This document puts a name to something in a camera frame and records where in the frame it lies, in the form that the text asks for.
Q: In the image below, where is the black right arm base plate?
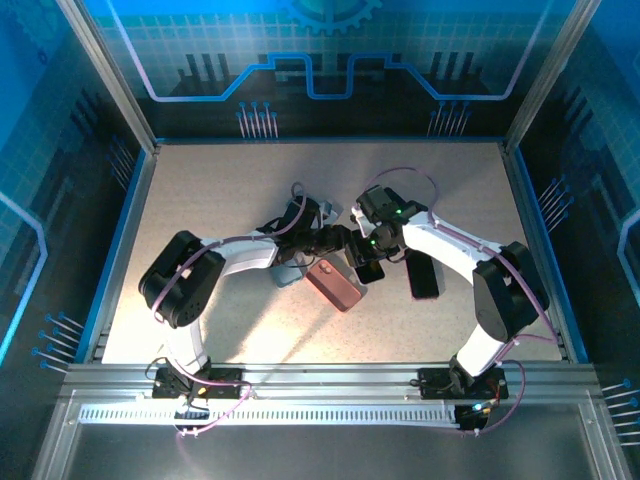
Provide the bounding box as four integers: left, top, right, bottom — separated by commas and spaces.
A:
418, 367, 510, 400

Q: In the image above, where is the aluminium frame post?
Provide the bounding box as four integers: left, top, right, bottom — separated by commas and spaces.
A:
502, 0, 604, 151
54, 0, 161, 154

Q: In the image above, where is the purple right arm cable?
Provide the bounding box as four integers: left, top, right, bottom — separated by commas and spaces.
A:
367, 167, 559, 436

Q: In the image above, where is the aluminium side rail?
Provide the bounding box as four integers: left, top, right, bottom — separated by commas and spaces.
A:
502, 142, 587, 365
74, 144, 161, 365

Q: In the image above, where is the black phone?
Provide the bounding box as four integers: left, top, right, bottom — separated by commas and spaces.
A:
354, 259, 386, 286
403, 249, 442, 301

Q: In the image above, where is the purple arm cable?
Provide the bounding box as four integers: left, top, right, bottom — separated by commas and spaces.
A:
367, 167, 559, 436
144, 182, 307, 441

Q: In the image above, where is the aluminium cross beam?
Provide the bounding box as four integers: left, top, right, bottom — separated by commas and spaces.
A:
59, 363, 601, 401

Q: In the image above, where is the white slotted cable duct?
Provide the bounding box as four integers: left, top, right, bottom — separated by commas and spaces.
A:
78, 403, 459, 426

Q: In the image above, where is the small circuit board with LED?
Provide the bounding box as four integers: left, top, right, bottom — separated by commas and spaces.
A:
457, 399, 496, 431

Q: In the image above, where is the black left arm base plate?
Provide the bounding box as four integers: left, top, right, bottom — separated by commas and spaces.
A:
152, 367, 244, 400

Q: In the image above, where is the pink phone case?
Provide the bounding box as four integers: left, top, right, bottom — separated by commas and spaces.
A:
305, 258, 363, 314

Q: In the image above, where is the blue phone case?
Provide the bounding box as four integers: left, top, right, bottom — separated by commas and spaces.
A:
272, 262, 307, 290

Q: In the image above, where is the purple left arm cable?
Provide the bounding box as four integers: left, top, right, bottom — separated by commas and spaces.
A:
144, 182, 307, 441

